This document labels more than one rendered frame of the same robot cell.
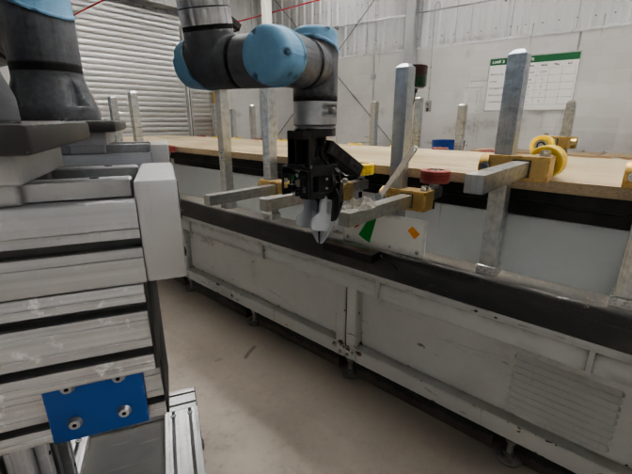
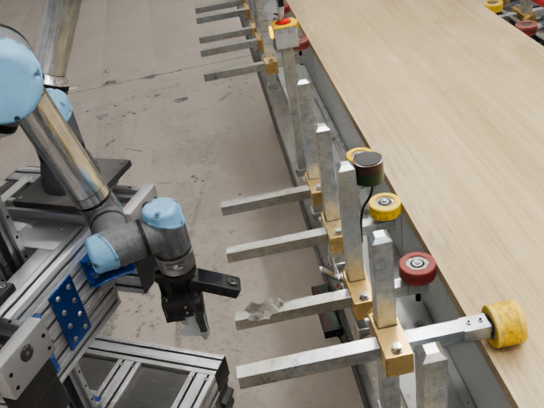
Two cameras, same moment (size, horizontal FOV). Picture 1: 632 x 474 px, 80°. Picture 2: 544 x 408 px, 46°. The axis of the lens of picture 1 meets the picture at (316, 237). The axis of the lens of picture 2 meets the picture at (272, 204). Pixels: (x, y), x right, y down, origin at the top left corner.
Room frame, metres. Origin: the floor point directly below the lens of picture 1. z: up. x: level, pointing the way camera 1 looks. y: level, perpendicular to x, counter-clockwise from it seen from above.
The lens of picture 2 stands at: (0.11, -0.89, 1.83)
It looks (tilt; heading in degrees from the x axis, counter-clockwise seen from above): 34 degrees down; 46
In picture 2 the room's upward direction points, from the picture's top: 10 degrees counter-clockwise
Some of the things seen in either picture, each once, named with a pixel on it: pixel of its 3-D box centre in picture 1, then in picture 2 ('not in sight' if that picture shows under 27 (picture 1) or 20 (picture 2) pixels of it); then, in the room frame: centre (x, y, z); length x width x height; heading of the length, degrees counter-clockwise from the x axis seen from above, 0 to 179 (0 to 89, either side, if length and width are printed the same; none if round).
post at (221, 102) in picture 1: (224, 150); (295, 112); (1.49, 0.35, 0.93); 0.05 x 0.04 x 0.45; 48
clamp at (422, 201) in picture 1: (405, 197); (359, 290); (0.97, -0.23, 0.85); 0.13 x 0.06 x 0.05; 48
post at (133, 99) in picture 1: (138, 141); (265, 36); (1.98, 0.90, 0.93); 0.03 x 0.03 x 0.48; 48
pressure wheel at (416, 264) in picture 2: (434, 188); (418, 280); (1.05, -0.33, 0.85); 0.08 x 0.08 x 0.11
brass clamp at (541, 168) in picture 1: (514, 166); (388, 338); (0.80, -0.42, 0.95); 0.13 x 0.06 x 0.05; 48
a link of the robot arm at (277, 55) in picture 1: (274, 59); (115, 242); (0.60, 0.06, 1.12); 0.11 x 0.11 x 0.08; 65
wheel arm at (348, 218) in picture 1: (398, 203); (331, 302); (0.91, -0.20, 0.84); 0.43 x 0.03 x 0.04; 138
